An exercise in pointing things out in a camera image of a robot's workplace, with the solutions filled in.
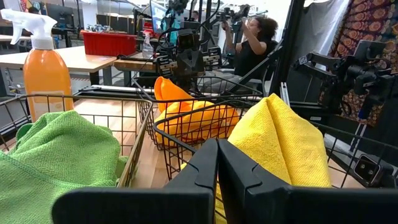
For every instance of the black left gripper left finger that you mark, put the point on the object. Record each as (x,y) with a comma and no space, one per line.
(140,205)

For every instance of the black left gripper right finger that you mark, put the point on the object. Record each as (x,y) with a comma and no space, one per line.
(295,205)

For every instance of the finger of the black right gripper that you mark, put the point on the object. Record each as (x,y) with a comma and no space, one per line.
(195,73)
(184,73)

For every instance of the deep orange microfiber towel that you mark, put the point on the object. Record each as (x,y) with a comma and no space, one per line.
(169,91)

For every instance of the light orange microfiber towel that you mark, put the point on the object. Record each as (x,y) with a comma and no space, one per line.
(192,121)

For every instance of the yellow microfiber towel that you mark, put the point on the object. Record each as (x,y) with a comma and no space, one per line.
(280,140)

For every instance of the green microfiber towel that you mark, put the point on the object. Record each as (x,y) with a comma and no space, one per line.
(77,140)
(25,199)

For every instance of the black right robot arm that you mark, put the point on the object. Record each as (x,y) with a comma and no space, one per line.
(178,5)

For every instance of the person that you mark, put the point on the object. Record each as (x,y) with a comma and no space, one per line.
(248,59)

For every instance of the clear spray bottle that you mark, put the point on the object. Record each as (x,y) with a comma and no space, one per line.
(148,49)

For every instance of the computer monitor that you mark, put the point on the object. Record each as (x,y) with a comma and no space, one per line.
(158,17)

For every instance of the red plastic bin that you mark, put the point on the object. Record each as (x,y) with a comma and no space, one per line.
(109,45)

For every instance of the light wooden table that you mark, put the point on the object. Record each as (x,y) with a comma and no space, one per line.
(81,59)

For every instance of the gray curtain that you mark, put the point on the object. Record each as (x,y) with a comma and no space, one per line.
(320,25)

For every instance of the orange spray bottle white trigger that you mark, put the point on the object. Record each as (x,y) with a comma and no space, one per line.
(46,77)

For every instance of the orange floral patterned curtain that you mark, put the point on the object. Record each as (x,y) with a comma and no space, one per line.
(370,18)

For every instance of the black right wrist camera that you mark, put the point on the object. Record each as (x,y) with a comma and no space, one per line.
(188,40)

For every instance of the black table-level camera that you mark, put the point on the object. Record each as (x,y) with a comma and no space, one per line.
(368,169)

